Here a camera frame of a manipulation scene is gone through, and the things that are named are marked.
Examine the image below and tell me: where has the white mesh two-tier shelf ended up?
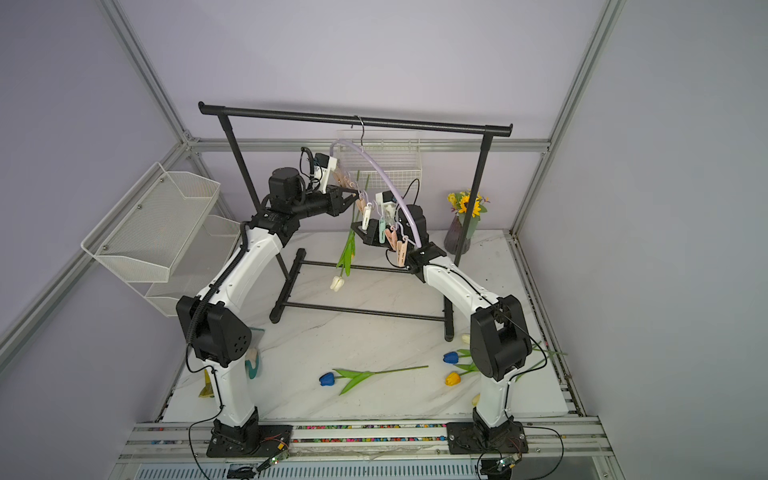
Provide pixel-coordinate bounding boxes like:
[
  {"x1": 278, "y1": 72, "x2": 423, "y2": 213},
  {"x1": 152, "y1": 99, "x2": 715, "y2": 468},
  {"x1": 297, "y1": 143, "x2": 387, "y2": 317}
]
[{"x1": 81, "y1": 163, "x2": 239, "y2": 317}]

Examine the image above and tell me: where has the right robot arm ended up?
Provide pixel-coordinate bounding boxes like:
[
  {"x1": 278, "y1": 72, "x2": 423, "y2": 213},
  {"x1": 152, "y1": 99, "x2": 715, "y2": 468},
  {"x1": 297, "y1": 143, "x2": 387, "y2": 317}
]
[{"x1": 351, "y1": 204, "x2": 534, "y2": 429}]

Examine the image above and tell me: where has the black clothes rack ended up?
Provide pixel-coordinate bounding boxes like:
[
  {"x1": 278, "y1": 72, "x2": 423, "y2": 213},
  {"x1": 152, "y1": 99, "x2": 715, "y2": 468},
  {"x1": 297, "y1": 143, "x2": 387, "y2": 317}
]
[{"x1": 198, "y1": 101, "x2": 513, "y2": 342}]

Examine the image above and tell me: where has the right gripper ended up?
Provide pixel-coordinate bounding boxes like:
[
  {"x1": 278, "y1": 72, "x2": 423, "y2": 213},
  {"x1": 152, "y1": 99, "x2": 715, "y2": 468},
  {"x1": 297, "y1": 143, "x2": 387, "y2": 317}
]
[{"x1": 353, "y1": 220, "x2": 413, "y2": 255}]

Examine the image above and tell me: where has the yellow tulip group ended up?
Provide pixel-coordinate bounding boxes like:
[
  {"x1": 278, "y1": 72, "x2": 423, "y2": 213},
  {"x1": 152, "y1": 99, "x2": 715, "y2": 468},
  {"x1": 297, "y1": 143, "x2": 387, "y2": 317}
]
[{"x1": 444, "y1": 365, "x2": 477, "y2": 386}]

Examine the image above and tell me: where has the dark ribbed vase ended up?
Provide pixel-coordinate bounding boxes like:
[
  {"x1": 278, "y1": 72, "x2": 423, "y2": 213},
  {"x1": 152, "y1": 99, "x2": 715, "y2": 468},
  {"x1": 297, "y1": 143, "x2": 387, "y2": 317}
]
[{"x1": 444, "y1": 215, "x2": 480, "y2": 254}]

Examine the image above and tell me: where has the teal green glove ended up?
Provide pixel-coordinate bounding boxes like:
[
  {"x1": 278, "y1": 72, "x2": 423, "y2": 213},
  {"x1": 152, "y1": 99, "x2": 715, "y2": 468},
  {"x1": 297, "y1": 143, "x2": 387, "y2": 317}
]
[{"x1": 243, "y1": 327, "x2": 265, "y2": 380}]

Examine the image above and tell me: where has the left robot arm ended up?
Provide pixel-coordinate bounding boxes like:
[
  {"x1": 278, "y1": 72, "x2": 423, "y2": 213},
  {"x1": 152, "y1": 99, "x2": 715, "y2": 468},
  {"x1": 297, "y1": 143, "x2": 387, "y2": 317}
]
[{"x1": 176, "y1": 167, "x2": 360, "y2": 429}]

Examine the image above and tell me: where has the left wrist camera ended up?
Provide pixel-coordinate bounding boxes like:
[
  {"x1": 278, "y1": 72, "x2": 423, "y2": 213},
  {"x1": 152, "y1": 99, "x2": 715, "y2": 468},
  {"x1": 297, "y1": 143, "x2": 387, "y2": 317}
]
[{"x1": 314, "y1": 153, "x2": 338, "y2": 194}]

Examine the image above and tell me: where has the lilac clip hanger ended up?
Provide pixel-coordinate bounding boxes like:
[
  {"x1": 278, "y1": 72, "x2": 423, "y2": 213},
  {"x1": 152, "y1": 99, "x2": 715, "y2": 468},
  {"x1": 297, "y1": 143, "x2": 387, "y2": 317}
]
[{"x1": 329, "y1": 134, "x2": 428, "y2": 267}]

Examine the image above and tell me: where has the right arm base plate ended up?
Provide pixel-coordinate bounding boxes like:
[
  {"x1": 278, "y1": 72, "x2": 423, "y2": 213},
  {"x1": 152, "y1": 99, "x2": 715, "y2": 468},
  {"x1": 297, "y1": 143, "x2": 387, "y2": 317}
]
[{"x1": 446, "y1": 422, "x2": 529, "y2": 455}]

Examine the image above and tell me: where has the sunflower bouquet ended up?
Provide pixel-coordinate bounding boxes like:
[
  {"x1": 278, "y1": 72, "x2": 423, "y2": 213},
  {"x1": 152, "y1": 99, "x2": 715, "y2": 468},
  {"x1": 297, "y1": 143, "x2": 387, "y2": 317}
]
[{"x1": 447, "y1": 191, "x2": 489, "y2": 218}]

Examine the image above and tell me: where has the white wire wall basket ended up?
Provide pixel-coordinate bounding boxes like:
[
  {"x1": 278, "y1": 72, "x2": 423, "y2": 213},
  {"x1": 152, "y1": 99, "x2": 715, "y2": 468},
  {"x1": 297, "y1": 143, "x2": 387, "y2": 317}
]
[{"x1": 333, "y1": 128, "x2": 423, "y2": 194}]

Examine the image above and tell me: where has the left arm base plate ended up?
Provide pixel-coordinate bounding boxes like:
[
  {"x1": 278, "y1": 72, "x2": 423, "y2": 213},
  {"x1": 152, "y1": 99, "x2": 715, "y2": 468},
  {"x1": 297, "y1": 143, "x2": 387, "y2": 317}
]
[{"x1": 206, "y1": 420, "x2": 293, "y2": 458}]

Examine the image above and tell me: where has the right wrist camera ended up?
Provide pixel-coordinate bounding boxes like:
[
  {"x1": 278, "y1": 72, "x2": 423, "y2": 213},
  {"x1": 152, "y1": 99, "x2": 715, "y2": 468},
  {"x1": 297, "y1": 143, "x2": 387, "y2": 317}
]
[{"x1": 375, "y1": 190, "x2": 398, "y2": 225}]

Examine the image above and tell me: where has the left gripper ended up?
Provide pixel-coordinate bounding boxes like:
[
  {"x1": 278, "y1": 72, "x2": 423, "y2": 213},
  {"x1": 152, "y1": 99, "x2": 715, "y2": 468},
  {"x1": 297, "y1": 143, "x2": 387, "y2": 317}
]
[{"x1": 292, "y1": 186, "x2": 361, "y2": 222}]

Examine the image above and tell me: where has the blue tulip group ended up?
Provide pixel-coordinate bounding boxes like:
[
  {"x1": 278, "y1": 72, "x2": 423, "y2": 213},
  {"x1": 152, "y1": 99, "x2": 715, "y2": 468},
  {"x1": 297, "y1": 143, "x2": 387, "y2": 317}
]
[
  {"x1": 442, "y1": 349, "x2": 472, "y2": 365},
  {"x1": 318, "y1": 365, "x2": 427, "y2": 395}
]

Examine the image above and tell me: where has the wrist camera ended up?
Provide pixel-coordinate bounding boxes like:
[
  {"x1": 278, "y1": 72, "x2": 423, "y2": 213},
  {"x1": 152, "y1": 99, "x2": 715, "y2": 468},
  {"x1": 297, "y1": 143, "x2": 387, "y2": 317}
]
[
  {"x1": 375, "y1": 190, "x2": 398, "y2": 225},
  {"x1": 314, "y1": 153, "x2": 338, "y2": 194}
]

